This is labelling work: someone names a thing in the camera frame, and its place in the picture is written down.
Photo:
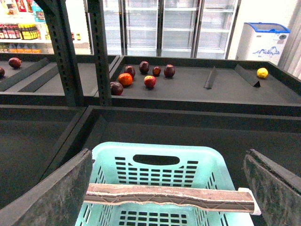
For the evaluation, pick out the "dark red apple behind orange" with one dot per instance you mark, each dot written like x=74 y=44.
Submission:
x=130 y=70

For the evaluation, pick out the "dark metal shelf post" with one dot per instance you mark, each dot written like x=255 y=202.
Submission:
x=56 y=17

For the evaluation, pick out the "white blue chest freezer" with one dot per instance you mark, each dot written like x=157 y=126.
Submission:
x=262 y=42

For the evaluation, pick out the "dark red apple back centre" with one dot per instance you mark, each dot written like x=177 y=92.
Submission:
x=144 y=67

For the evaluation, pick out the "grocery shelf with bottles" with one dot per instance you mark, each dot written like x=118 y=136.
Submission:
x=23 y=27

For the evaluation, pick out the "lower black display tray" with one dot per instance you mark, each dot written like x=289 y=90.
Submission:
x=231 y=134

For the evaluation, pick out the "orange fruit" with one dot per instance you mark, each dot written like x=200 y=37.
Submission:
x=125 y=79

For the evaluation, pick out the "black triangular divider right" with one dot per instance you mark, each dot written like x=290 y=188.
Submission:
x=247 y=76

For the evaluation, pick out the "turquoise plastic basket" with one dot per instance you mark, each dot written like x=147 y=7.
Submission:
x=158 y=165

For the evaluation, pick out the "dark red apple front left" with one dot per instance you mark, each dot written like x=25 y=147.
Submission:
x=116 y=88

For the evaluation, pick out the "yellow lemon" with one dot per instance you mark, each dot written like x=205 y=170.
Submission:
x=262 y=73

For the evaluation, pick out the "left upper black tray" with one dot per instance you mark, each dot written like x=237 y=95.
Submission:
x=37 y=81

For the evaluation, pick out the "dark red apple far left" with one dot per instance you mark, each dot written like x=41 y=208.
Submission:
x=15 y=62

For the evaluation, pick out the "dark apple at left edge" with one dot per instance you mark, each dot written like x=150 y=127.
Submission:
x=2 y=72

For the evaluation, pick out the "red yellow apple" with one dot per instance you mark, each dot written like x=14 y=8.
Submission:
x=150 y=81

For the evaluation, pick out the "glass door refrigerators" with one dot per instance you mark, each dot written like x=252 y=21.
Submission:
x=170 y=28

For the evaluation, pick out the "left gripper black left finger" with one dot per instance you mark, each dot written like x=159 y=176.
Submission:
x=56 y=200

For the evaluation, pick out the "black display tray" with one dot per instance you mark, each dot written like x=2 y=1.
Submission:
x=231 y=134
x=279 y=94

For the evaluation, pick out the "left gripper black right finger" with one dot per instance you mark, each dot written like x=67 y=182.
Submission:
x=276 y=190

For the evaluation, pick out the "upper black display tray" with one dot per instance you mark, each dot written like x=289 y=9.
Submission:
x=279 y=94

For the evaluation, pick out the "small dark red apple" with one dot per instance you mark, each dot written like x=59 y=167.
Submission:
x=156 y=71

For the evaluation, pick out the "lower left black tray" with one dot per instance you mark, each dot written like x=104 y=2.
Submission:
x=30 y=139

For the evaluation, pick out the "dark red apple back right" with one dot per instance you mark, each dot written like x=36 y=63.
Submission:
x=169 y=71

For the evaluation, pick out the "black divider strip left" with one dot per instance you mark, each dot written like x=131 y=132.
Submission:
x=211 y=78

